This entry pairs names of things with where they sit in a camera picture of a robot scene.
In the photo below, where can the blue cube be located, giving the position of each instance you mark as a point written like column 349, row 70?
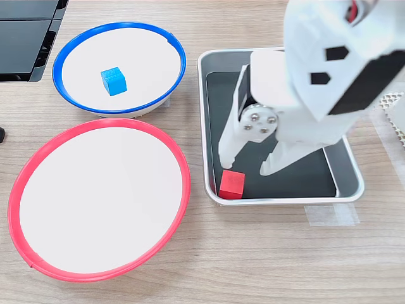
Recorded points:
column 114, row 81

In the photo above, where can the black tray mat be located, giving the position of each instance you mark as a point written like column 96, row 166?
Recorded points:
column 300, row 180

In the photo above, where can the steel tray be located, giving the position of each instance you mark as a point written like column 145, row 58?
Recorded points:
column 348, row 171

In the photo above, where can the red cube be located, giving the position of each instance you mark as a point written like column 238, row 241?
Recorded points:
column 231, row 185

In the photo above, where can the long clear tape strip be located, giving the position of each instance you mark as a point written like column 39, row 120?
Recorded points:
column 383, row 152

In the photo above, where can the short clear tape strip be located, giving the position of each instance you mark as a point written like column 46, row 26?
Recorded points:
column 332, row 215

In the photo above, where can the pale perforated plate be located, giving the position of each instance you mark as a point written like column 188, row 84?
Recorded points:
column 390, row 101

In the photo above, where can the white plate blue rim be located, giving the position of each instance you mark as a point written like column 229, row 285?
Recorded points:
column 142, row 63

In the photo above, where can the white plate red rim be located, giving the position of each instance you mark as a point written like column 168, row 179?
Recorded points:
column 101, row 202

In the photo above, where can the small black object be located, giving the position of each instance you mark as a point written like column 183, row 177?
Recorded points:
column 2, row 134

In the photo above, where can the black device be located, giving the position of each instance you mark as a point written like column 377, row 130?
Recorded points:
column 22, row 47

